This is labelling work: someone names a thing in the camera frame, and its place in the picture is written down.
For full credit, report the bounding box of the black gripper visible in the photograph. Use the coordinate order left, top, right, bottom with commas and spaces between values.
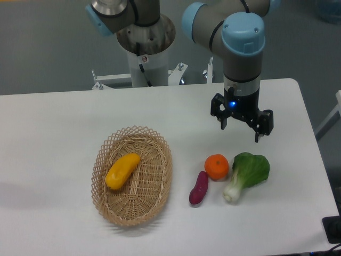
210, 77, 274, 143

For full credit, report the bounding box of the yellow mango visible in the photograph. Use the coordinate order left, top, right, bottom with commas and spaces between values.
105, 153, 140, 190

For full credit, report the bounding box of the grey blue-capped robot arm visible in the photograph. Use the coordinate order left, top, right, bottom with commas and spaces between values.
85, 1, 280, 139

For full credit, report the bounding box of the woven wicker basket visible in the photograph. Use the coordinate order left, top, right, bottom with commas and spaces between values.
91, 126, 173, 226

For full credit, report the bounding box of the green bok choy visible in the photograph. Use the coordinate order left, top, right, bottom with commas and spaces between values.
223, 152, 270, 203

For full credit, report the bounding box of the orange tangerine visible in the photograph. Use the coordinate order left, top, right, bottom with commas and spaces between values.
204, 154, 229, 180

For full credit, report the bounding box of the purple sweet potato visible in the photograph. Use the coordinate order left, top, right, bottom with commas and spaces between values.
189, 171, 209, 205

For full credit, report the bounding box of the black device at table corner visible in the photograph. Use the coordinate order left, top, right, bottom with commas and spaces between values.
322, 215, 340, 244

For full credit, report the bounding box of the white frame at right edge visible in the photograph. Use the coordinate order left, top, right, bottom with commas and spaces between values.
314, 90, 340, 141

